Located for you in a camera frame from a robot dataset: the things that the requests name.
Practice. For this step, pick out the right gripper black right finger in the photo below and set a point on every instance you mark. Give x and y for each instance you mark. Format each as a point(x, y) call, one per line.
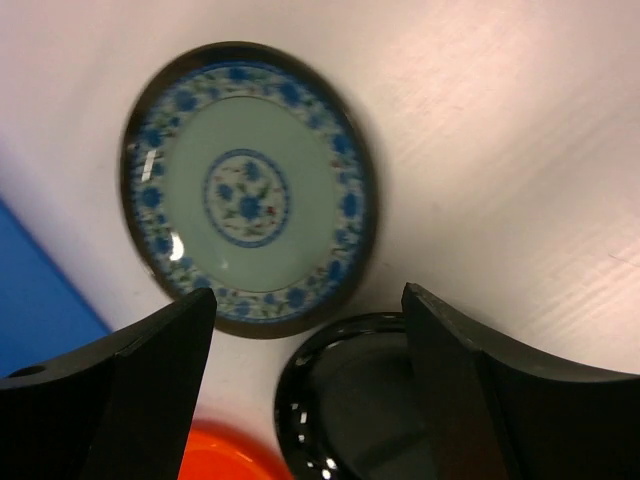
point(497, 408)

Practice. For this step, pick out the black plate right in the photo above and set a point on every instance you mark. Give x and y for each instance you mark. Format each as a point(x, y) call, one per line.
point(346, 407)

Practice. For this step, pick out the orange plate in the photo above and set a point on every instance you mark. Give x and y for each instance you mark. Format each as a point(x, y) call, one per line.
point(218, 451)

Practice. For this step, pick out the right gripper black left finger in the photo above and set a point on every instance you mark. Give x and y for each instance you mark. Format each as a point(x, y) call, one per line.
point(120, 407)

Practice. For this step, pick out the blue plastic bin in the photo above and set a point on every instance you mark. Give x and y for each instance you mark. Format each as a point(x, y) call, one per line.
point(43, 315)

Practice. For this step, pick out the blue floral plate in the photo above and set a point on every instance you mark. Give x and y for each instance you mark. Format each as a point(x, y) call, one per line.
point(243, 170)

